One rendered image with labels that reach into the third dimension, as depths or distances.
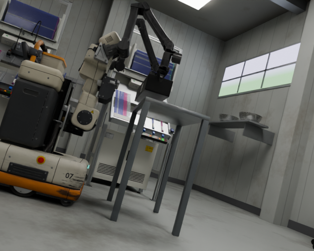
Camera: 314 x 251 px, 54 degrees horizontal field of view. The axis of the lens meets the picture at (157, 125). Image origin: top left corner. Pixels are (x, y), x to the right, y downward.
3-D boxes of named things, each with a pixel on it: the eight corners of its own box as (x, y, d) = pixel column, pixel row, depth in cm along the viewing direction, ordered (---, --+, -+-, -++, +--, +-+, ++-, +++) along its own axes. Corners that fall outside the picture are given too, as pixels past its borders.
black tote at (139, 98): (134, 101, 258) (137, 88, 259) (153, 106, 260) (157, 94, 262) (144, 89, 201) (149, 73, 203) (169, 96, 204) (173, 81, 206)
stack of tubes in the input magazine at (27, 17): (52, 40, 338) (60, 17, 341) (3, 21, 322) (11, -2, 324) (52, 43, 350) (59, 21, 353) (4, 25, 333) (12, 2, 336)
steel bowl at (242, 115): (265, 126, 518) (267, 118, 520) (246, 119, 505) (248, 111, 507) (250, 126, 556) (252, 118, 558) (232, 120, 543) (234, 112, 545)
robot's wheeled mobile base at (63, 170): (-39, 177, 175) (-25, 135, 177) (-4, 168, 237) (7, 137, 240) (77, 205, 186) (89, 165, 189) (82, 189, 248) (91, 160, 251)
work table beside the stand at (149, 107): (109, 220, 186) (146, 96, 195) (106, 199, 255) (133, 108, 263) (178, 236, 194) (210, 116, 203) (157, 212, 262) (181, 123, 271)
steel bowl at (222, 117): (240, 126, 582) (242, 119, 583) (224, 120, 569) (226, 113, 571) (229, 126, 618) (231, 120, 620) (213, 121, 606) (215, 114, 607)
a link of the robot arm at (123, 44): (131, 9, 228) (130, -2, 218) (149, 12, 227) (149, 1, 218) (117, 57, 210) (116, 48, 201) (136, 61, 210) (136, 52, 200)
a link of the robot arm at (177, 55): (167, 50, 214) (168, 42, 206) (183, 54, 213) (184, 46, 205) (162, 63, 209) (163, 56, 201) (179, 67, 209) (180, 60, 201)
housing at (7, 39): (46, 63, 343) (49, 53, 335) (0, 47, 327) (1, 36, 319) (48, 60, 349) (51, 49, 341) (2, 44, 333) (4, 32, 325)
